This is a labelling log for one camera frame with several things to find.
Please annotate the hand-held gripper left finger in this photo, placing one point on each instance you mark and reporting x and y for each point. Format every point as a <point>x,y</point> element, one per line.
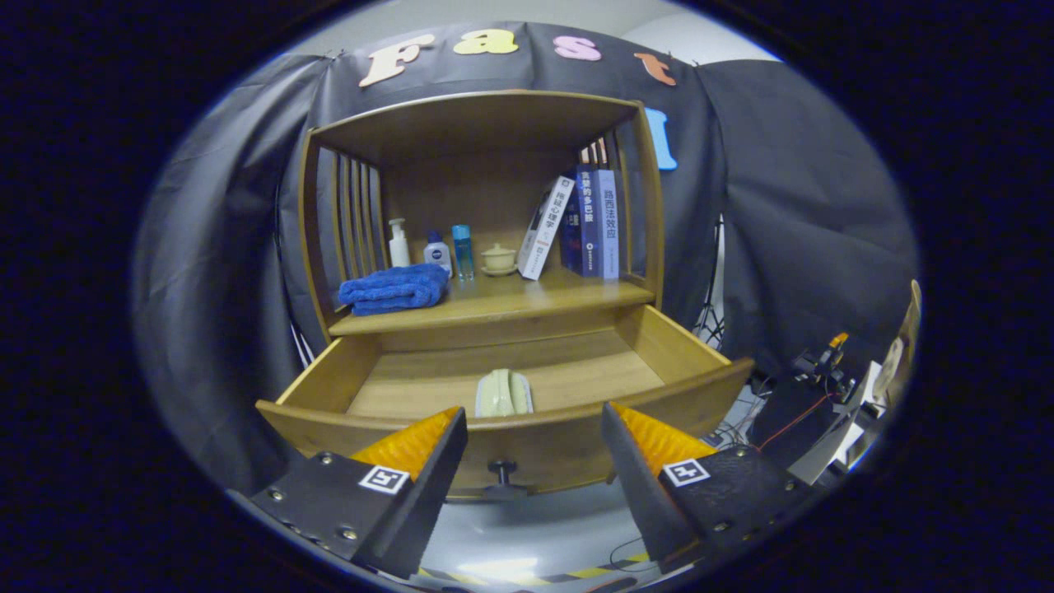
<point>432,494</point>

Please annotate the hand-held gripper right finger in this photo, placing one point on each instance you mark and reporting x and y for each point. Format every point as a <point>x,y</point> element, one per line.
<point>638,486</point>

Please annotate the black round drawer knob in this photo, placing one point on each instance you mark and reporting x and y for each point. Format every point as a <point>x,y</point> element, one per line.
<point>502,473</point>

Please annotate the pale green sponge scrubber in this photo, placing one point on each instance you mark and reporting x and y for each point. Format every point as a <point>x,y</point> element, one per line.
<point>502,395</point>

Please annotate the wooden countertop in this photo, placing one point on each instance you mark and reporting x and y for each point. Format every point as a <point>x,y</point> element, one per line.
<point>510,298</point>

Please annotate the wooden cabinet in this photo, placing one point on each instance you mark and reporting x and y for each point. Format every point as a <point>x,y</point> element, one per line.
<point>461,189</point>

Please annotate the black equipment box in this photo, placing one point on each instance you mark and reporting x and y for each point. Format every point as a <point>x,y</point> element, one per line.
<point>786,420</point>

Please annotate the black tripod stand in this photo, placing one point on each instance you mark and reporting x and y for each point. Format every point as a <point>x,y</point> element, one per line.
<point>710,321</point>
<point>300,346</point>

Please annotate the blue folded towel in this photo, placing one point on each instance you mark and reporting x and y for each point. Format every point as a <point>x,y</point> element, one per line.
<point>391,290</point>

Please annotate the black device with orange tip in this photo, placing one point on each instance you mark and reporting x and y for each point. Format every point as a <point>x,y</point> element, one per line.
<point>827,362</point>

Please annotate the white bottle with blue cap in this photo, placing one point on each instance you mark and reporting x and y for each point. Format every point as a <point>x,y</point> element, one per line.
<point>437,257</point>

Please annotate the clear blue bottle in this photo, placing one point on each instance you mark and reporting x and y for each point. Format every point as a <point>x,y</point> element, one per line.
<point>464,254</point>

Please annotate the cream lidded tea cup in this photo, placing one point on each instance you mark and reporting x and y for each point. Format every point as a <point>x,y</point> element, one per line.
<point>499,259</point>

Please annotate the white pump bottle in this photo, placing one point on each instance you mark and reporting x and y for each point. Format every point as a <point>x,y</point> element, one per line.
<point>399,249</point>

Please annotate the light purple book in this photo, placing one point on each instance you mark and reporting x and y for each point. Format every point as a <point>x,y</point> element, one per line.
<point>608,226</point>

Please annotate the dark blue book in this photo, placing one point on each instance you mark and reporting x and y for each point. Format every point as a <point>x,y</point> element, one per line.
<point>585,226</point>

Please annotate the white book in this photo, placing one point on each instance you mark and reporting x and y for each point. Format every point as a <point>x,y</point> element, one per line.
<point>545,231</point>

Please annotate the tan wooden object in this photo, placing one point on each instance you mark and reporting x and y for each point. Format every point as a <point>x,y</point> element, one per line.
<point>912,321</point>

